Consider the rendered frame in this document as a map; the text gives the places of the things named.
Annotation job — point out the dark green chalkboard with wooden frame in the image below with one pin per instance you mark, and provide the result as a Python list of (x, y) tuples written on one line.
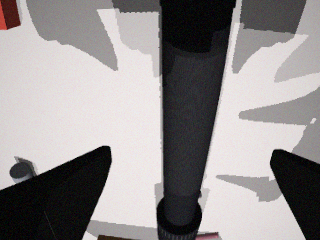
[(103, 237)]

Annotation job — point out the red flat rectangular block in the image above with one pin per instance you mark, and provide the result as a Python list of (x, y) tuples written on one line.
[(9, 16)]

